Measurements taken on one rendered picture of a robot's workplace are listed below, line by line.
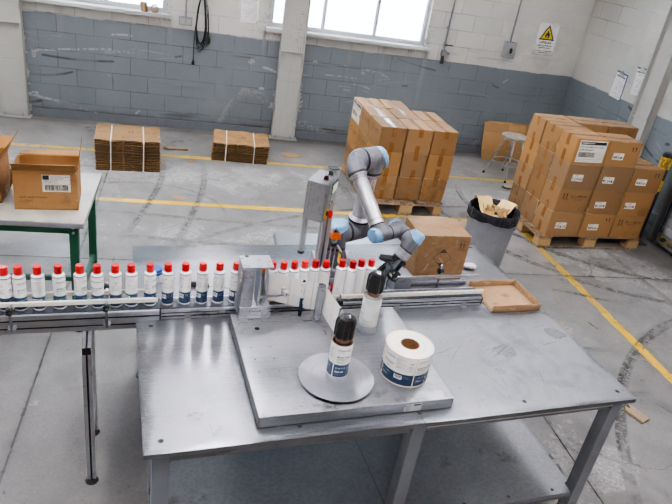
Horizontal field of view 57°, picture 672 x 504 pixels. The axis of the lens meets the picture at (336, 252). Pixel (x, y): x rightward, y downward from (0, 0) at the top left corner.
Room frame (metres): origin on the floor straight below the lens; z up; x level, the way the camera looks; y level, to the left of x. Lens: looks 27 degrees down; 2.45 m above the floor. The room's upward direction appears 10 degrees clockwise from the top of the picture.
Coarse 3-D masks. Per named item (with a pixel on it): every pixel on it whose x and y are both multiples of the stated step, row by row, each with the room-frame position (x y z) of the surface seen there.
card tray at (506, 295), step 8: (472, 280) 3.06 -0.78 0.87; (480, 280) 3.08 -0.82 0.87; (488, 280) 3.10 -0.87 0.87; (496, 280) 3.12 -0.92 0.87; (504, 280) 3.14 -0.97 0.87; (512, 280) 3.16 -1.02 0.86; (480, 288) 3.05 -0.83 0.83; (488, 288) 3.07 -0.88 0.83; (496, 288) 3.09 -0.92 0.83; (504, 288) 3.10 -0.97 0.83; (512, 288) 3.12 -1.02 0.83; (520, 288) 3.10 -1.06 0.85; (488, 296) 2.98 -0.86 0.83; (496, 296) 2.99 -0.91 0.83; (504, 296) 3.01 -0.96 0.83; (512, 296) 3.02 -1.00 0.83; (520, 296) 3.04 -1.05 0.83; (528, 296) 3.03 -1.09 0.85; (488, 304) 2.89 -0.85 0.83; (496, 304) 2.90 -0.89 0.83; (504, 304) 2.92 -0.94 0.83; (512, 304) 2.93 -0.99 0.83; (520, 304) 2.88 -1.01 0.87; (528, 304) 2.90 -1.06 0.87; (536, 304) 2.92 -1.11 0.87
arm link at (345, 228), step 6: (336, 222) 2.98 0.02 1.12; (342, 222) 2.98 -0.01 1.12; (348, 222) 2.99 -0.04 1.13; (336, 228) 2.93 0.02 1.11; (342, 228) 2.93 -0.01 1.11; (348, 228) 2.98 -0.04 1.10; (342, 234) 2.93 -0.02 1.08; (348, 234) 2.96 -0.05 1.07; (330, 240) 2.93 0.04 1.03; (342, 240) 2.94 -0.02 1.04; (348, 240) 2.97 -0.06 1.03; (342, 246) 2.94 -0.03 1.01
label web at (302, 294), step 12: (276, 276) 2.43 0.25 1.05; (288, 276) 2.43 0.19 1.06; (276, 288) 2.43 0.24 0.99; (288, 288) 2.43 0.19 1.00; (300, 288) 2.42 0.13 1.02; (312, 288) 2.42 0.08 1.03; (276, 300) 2.43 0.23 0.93; (288, 300) 2.43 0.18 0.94; (300, 300) 2.40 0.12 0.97; (312, 300) 2.42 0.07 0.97; (324, 300) 2.39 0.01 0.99; (324, 312) 2.38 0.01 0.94; (336, 312) 2.27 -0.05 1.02
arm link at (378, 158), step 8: (368, 152) 2.96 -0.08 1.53; (376, 152) 2.99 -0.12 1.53; (384, 152) 3.02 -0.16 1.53; (376, 160) 2.96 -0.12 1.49; (384, 160) 3.00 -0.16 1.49; (368, 168) 2.94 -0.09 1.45; (376, 168) 2.98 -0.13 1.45; (384, 168) 3.04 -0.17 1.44; (368, 176) 2.98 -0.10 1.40; (376, 176) 2.99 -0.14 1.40; (360, 208) 3.01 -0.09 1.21; (352, 216) 3.03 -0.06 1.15; (360, 216) 3.02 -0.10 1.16; (352, 224) 3.01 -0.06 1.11; (360, 224) 3.01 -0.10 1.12; (368, 224) 3.05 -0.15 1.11; (360, 232) 3.01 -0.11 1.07; (352, 240) 3.00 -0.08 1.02
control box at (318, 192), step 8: (312, 176) 2.64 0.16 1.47; (320, 176) 2.66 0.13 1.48; (336, 176) 2.71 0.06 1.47; (312, 184) 2.58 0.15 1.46; (320, 184) 2.58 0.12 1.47; (328, 184) 2.59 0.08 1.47; (312, 192) 2.58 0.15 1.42; (320, 192) 2.57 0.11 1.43; (328, 192) 2.59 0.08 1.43; (312, 200) 2.58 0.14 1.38; (320, 200) 2.57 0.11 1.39; (328, 200) 2.61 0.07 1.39; (304, 208) 2.59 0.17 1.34; (312, 208) 2.58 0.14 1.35; (320, 208) 2.57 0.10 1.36; (328, 208) 2.63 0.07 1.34; (304, 216) 2.59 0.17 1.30; (312, 216) 2.58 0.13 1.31; (320, 216) 2.57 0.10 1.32
